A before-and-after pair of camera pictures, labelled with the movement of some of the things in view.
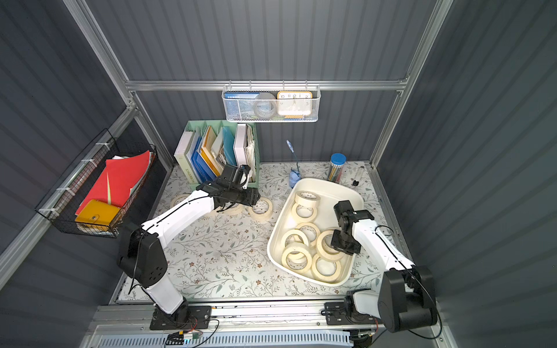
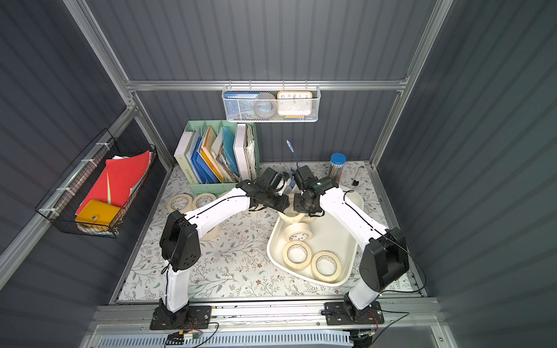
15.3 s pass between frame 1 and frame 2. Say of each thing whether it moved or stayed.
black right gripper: moved
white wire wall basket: stayed
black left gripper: moved
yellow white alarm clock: stayed
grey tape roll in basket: stayed
